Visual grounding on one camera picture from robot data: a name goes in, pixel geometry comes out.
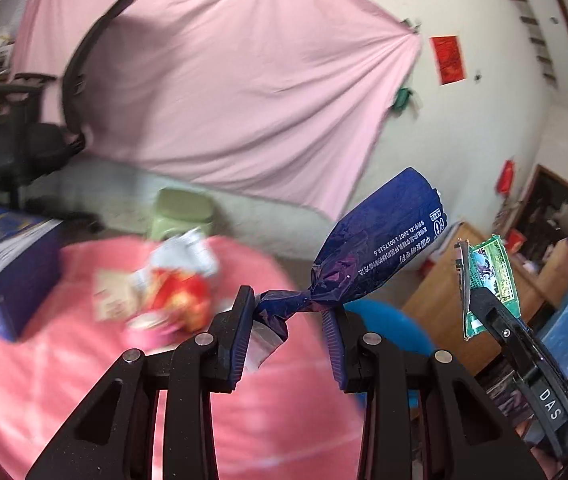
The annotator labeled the green snack wrapper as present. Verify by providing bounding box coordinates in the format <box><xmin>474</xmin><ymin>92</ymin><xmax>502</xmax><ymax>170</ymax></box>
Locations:
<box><xmin>454</xmin><ymin>234</ymin><xmax>522</xmax><ymax>341</ymax></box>

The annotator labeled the dark blue snack wrapper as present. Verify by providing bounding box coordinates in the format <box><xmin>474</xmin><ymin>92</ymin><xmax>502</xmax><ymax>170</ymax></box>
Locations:
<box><xmin>254</xmin><ymin>167</ymin><xmax>448</xmax><ymax>339</ymax></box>

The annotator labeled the wooden cabinet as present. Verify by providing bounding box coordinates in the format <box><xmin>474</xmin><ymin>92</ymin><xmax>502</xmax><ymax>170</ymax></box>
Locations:
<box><xmin>402</xmin><ymin>222</ymin><xmax>568</xmax><ymax>375</ymax></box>

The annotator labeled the red cigarette pack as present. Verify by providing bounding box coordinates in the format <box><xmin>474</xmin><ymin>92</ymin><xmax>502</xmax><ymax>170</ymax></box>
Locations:
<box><xmin>124</xmin><ymin>268</ymin><xmax>212</xmax><ymax>352</ymax></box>

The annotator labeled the blue plastic bucket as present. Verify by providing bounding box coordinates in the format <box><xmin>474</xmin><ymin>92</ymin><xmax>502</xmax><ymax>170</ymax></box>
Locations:
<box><xmin>344</xmin><ymin>299</ymin><xmax>438</xmax><ymax>409</ymax></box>

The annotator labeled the pink checked tablecloth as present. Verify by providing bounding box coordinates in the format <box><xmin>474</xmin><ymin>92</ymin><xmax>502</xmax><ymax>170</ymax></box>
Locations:
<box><xmin>0</xmin><ymin>237</ymin><xmax>362</xmax><ymax>479</ymax></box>

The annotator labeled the white paper receipt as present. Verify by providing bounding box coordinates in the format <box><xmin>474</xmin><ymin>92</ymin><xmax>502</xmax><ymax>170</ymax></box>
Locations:
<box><xmin>150</xmin><ymin>228</ymin><xmax>219</xmax><ymax>278</ymax></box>

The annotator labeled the blue cardboard box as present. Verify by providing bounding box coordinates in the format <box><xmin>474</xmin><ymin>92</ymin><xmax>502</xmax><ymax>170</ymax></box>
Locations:
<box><xmin>0</xmin><ymin>206</ymin><xmax>62</xmax><ymax>342</ymax></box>

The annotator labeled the red hanging bag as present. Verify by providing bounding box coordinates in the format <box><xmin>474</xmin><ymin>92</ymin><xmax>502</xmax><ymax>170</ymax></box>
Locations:
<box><xmin>496</xmin><ymin>158</ymin><xmax>515</xmax><ymax>197</ymax></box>

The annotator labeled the green plastic stool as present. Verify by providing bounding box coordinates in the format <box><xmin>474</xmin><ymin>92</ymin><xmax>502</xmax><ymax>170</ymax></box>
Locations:
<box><xmin>147</xmin><ymin>188</ymin><xmax>214</xmax><ymax>240</ymax></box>

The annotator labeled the black office chair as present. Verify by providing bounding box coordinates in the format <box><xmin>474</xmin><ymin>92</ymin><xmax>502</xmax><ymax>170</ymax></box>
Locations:
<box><xmin>0</xmin><ymin>0</ymin><xmax>135</xmax><ymax>209</ymax></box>

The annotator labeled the pink hanging bedsheet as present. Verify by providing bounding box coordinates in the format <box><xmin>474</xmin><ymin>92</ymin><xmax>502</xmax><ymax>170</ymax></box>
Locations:
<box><xmin>13</xmin><ymin>0</ymin><xmax>421</xmax><ymax>219</ymax></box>

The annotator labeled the green wall hook holder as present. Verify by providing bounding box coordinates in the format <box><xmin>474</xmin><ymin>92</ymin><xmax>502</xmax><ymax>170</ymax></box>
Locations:
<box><xmin>390</xmin><ymin>87</ymin><xmax>413</xmax><ymax>114</ymax></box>

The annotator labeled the red paper wall poster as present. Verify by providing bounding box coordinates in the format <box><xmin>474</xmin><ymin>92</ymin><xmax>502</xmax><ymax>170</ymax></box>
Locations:
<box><xmin>429</xmin><ymin>36</ymin><xmax>466</xmax><ymax>86</ymax></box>

